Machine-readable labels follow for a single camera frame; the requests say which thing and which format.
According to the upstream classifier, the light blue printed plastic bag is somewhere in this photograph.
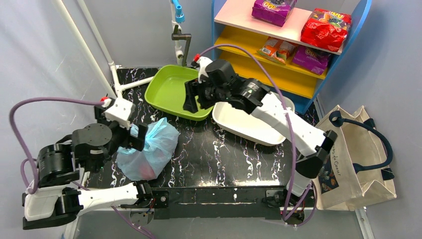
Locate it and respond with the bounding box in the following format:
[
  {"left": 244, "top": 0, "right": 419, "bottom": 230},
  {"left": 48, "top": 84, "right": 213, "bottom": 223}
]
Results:
[{"left": 116, "top": 118, "right": 180, "bottom": 181}]

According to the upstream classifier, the purple snack bag top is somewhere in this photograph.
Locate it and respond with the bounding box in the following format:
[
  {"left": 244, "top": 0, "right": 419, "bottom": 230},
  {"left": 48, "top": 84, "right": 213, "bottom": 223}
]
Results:
[{"left": 251, "top": 0, "right": 297, "bottom": 27}]

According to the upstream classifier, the purple snack bag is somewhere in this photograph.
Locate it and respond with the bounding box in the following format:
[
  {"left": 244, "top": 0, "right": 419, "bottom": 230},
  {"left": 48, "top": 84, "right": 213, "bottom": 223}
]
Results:
[
  {"left": 251, "top": 0, "right": 297, "bottom": 27},
  {"left": 292, "top": 45, "right": 332, "bottom": 75}
]

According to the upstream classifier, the cream canvas tote bag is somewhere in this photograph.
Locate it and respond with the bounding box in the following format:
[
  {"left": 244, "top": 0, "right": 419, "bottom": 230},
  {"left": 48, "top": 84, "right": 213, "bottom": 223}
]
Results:
[{"left": 314, "top": 106, "right": 397, "bottom": 211}]

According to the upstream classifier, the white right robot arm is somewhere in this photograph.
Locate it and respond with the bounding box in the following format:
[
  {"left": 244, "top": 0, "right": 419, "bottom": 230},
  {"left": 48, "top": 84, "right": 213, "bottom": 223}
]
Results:
[{"left": 183, "top": 56, "right": 337, "bottom": 197}]

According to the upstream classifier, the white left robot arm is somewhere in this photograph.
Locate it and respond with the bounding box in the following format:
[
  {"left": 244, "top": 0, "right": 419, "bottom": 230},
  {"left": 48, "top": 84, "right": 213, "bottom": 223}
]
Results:
[{"left": 22, "top": 97, "right": 153, "bottom": 230}]

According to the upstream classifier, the orange snack bag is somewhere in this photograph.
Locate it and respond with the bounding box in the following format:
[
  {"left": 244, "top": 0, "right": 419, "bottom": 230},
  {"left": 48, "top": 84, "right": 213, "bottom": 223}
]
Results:
[{"left": 257, "top": 37, "right": 297, "bottom": 65}]

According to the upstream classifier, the purple snack bag lower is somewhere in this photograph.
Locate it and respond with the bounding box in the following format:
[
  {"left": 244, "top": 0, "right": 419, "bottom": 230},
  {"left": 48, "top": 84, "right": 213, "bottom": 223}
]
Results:
[{"left": 292, "top": 45, "right": 332, "bottom": 75}]

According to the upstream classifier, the red snack bag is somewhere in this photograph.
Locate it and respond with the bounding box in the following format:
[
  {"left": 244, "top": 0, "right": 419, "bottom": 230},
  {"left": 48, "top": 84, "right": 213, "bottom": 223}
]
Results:
[{"left": 301, "top": 8, "right": 352, "bottom": 52}]

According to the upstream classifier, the white rectangular tray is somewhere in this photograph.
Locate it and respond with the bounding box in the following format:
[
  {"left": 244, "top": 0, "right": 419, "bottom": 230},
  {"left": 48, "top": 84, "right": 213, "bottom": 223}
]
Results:
[{"left": 212, "top": 102, "right": 286, "bottom": 146}]

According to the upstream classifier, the green rectangular tray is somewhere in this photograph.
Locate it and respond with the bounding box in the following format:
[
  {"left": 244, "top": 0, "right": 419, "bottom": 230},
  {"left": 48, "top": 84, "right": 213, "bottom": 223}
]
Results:
[{"left": 144, "top": 65, "right": 213, "bottom": 121}]

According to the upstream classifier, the grey faucet on pipe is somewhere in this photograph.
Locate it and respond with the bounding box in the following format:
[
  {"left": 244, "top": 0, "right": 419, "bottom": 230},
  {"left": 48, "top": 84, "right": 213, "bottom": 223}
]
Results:
[{"left": 170, "top": 0, "right": 192, "bottom": 67}]

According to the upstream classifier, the blue shelf with coloured boards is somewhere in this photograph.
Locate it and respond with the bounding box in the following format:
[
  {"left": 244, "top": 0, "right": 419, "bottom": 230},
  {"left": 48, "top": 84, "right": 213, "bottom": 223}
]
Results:
[{"left": 211, "top": 0, "right": 371, "bottom": 114}]

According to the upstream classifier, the white pipe frame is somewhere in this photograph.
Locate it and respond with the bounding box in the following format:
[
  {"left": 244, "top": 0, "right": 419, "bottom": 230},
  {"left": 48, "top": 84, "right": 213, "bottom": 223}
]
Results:
[{"left": 52, "top": 0, "right": 153, "bottom": 98}]

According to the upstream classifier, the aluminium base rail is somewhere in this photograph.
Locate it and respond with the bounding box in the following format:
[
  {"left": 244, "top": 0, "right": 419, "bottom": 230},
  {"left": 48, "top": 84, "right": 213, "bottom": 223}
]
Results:
[{"left": 61, "top": 96, "right": 377, "bottom": 239}]

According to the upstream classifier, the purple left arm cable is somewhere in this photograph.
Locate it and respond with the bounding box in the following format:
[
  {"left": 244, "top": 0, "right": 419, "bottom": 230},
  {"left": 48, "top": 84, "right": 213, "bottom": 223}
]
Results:
[{"left": 8, "top": 96, "right": 109, "bottom": 195}]

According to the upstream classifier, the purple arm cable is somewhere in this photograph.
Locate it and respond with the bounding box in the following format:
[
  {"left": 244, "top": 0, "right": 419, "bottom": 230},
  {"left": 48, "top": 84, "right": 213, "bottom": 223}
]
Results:
[
  {"left": 194, "top": 43, "right": 317, "bottom": 228},
  {"left": 8, "top": 96, "right": 109, "bottom": 195}
]

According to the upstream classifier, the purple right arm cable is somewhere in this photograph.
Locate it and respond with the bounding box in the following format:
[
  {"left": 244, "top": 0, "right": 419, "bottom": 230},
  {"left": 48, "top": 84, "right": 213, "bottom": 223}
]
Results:
[{"left": 194, "top": 43, "right": 317, "bottom": 228}]

